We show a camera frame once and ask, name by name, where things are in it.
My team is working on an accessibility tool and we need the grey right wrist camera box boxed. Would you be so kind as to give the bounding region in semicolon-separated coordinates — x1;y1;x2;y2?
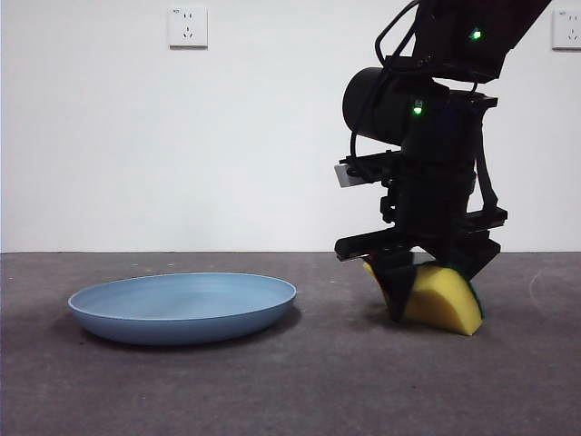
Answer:
334;163;365;189

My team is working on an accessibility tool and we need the white wall socket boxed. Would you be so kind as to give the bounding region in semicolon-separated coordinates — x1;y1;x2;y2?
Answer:
169;6;209;50
551;9;581;51

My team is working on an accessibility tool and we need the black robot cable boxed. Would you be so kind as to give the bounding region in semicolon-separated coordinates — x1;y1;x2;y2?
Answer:
473;154;501;213
373;0;421;69

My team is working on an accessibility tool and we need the green and yellow sponge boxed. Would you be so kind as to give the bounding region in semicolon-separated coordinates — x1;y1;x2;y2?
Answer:
362;261;485;338

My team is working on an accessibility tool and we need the light blue round plate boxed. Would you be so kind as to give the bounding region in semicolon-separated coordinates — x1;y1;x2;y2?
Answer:
67;271;299;346

